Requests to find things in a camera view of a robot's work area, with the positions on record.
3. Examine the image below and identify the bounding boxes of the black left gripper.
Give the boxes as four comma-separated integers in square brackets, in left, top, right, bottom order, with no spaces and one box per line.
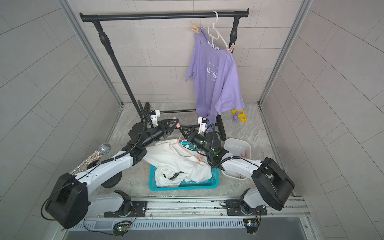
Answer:
[140,120,179,150]

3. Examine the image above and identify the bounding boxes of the white plastic clothespin tray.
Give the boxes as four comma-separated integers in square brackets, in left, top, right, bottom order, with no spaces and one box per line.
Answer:
[221,138,252,181]

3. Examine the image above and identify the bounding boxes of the black metal clothes rack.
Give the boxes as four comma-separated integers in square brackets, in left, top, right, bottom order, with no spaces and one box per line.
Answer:
[79,8,250,142]

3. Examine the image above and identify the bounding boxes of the teal plastic laundry basket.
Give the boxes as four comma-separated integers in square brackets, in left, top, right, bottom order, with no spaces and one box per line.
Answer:
[148,140,220,192]

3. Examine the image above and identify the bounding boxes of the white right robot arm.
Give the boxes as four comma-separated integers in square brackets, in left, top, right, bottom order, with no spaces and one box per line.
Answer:
[179,126,295,215]

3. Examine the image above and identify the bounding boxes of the white plastic hanger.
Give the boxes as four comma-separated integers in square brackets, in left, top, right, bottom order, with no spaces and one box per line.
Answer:
[201,11,230,53]
[179,140,200,152]

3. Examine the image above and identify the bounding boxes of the white garment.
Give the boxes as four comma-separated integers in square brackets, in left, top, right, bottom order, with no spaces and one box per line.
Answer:
[144,139,212,188]

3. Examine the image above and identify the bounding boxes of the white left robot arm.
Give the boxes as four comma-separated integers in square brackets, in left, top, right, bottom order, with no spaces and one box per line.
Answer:
[43,119,179,229]

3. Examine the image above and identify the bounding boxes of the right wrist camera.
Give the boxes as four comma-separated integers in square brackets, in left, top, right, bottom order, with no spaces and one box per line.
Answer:
[198,117,209,134]

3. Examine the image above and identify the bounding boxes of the purple t-shirt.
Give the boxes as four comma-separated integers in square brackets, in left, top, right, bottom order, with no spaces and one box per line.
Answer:
[186,29,244,124]

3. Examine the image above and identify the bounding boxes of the right circuit board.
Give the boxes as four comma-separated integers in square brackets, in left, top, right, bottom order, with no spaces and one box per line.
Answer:
[243,218,260,234]

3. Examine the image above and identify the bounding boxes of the left circuit board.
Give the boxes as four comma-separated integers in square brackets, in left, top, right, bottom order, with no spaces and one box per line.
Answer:
[113,221,132,237]

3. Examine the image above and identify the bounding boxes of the pink wire hanger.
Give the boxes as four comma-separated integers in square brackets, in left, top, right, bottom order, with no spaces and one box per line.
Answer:
[176,135,198,155]

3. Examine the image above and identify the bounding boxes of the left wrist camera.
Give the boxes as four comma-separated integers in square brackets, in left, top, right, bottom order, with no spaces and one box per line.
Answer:
[149,110,160,127]

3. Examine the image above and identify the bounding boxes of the silver microphone head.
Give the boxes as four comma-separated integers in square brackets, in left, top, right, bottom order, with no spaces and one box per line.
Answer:
[98,143,112,156]

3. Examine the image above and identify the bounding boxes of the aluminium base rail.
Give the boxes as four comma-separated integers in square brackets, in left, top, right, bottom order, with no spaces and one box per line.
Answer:
[71,197,311,234]

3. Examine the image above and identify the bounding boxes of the yellow plastic triangle toy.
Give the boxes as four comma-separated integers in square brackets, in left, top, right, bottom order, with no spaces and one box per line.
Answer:
[231,110,247,123]

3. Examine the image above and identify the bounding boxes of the circuit board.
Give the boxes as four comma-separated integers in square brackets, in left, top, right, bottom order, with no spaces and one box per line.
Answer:
[243,218,260,234]
[113,221,132,237]

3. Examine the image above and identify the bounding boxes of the beige clothespin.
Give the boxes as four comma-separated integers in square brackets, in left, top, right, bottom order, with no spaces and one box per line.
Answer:
[190,21,200,34]

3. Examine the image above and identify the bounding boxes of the black round base stand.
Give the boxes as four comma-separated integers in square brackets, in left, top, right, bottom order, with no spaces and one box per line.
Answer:
[101,172,123,189]

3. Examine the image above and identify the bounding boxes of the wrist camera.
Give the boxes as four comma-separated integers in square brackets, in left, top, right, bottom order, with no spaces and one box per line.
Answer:
[198,117,209,134]
[149,110,160,127]

